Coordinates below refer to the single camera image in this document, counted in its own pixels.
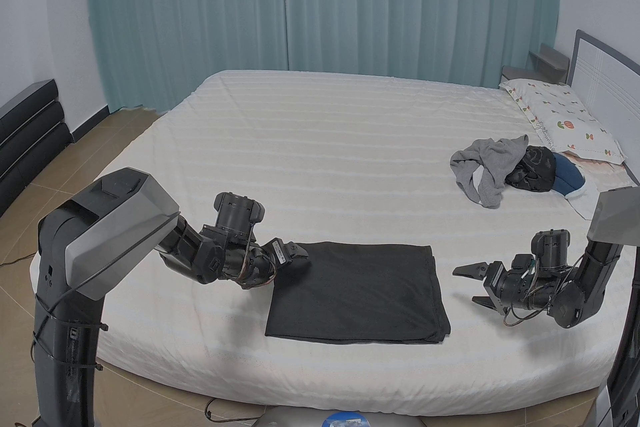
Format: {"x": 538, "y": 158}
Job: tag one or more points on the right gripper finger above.
{"x": 475, "y": 270}
{"x": 487, "y": 302}

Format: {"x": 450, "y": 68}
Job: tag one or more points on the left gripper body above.
{"x": 272, "y": 260}

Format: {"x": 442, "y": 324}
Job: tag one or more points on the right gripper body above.
{"x": 512, "y": 290}

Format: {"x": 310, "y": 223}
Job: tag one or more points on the black T-shirt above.
{"x": 360, "y": 295}

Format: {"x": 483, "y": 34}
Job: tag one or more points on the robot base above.
{"x": 310, "y": 417}

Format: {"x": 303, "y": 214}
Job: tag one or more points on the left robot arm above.
{"x": 115, "y": 225}

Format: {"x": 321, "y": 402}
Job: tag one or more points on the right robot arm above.
{"x": 600, "y": 265}

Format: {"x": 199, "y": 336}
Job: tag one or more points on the bed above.
{"x": 350, "y": 155}

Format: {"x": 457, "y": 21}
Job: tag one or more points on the grey garment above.
{"x": 492, "y": 160}

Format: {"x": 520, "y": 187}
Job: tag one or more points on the white garment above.
{"x": 585, "y": 200}

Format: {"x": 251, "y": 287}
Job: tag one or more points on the black shiny garment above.
{"x": 532, "y": 170}

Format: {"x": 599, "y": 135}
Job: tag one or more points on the dark blue garment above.
{"x": 567, "y": 172}

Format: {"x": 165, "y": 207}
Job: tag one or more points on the white printed pillow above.
{"x": 560, "y": 114}

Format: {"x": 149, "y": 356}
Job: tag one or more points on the grey bedside table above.
{"x": 542, "y": 59}

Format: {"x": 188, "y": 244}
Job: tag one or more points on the black chest of drawers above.
{"x": 25, "y": 140}

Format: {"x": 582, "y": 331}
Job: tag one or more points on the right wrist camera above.
{"x": 524, "y": 263}

